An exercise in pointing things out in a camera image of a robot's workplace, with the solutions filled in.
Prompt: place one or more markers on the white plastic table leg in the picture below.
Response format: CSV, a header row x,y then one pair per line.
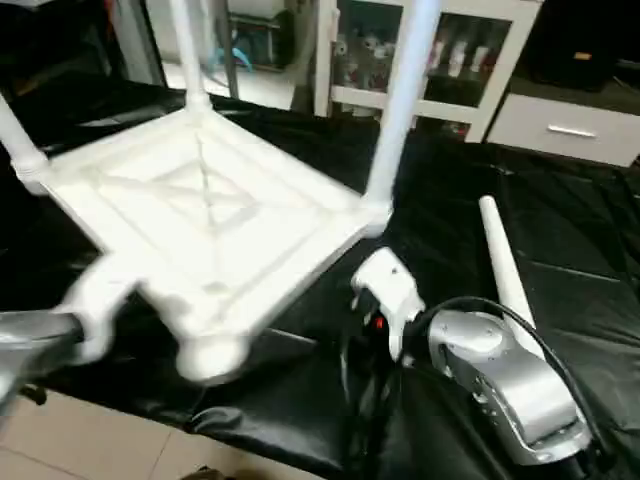
x,y
18,140
505,265
400,100
190,55

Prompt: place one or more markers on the white plastic table top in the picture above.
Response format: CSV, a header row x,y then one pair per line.
x,y
210,210

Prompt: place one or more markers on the black table mat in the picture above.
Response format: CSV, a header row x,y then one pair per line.
x,y
480,190

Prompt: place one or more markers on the white drawer unit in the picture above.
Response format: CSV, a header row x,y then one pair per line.
x,y
570,130

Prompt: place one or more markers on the white glass door cabinet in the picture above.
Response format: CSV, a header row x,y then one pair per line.
x,y
470,60

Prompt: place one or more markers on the black case with yellow label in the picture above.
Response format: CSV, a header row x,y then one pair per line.
x,y
575,45

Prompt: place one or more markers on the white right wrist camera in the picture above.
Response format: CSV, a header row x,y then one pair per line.
x,y
390,290

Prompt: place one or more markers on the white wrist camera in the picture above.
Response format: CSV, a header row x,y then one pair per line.
x,y
100,305
390,290

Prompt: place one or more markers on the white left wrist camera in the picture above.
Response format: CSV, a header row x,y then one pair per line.
x,y
100,305

